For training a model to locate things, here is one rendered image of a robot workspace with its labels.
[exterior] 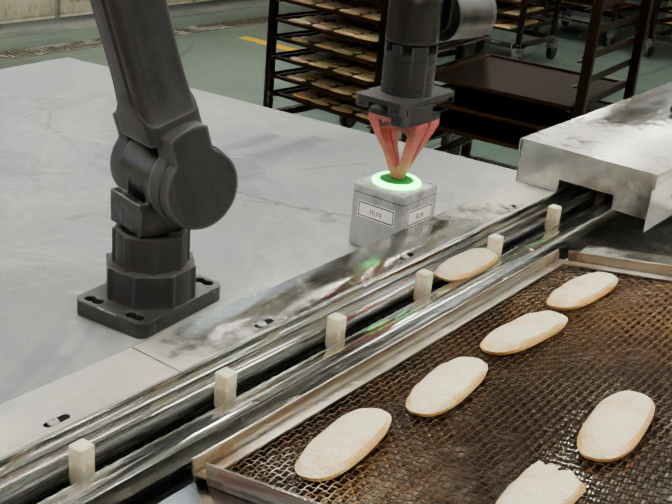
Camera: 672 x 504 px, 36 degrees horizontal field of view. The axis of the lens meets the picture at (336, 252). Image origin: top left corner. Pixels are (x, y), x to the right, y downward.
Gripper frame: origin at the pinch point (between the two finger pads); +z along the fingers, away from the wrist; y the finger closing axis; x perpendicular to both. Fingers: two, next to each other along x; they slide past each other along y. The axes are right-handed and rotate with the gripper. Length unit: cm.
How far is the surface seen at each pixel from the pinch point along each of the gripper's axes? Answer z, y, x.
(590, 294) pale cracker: 0.0, 14.2, 30.0
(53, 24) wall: 90, -286, -426
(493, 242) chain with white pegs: 4.5, 0.2, 13.1
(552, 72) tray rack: 41, -232, -91
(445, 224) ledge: 4.7, -0.9, 6.4
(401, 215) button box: 3.4, 3.5, 3.3
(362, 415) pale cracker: 0, 44, 27
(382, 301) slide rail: 5.7, 18.6, 11.7
